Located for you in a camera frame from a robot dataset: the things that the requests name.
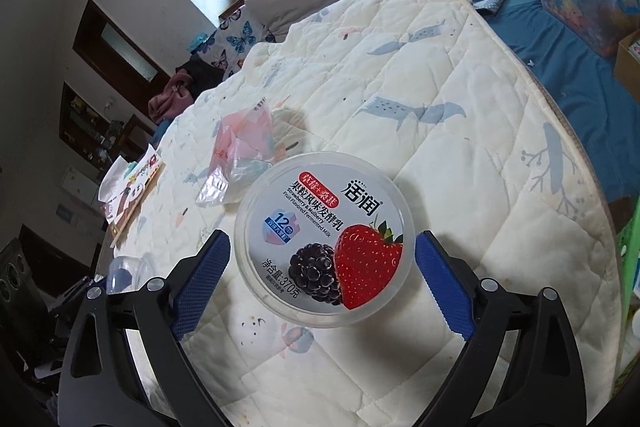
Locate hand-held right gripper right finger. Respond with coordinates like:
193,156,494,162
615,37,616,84
414,229,626,427

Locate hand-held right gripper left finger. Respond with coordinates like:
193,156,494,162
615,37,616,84
59,229,232,427

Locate berry-print yogurt tub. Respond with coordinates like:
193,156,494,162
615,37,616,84
234,152,417,329

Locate green plastic basket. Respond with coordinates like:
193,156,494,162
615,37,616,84
617,194,640,388

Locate clear plastic lid cup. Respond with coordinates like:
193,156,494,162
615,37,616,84
102,253,158,298

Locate children's picture book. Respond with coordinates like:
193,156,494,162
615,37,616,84
97,146,166,243

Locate cream quilted whale-print blanket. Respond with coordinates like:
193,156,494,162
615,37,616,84
95,0,618,427

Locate pink clear plastic bag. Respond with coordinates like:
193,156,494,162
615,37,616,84
195,102,278,208

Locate dark cabinet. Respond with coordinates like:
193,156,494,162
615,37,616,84
0,237,101,388

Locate pink clothing pile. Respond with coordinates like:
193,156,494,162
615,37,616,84
147,72,196,122

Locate dark wooden shelf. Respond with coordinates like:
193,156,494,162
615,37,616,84
59,82,151,162

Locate black clothing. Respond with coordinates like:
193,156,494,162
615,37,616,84
177,57,226,98

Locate butterfly print pillow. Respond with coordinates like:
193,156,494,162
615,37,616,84
215,7,266,82

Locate blue mattress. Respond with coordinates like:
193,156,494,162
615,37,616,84
467,0,640,208

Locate dark wooden door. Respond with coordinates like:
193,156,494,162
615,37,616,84
74,0,171,82

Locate small cardboard box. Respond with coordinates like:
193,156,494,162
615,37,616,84
614,29,640,100

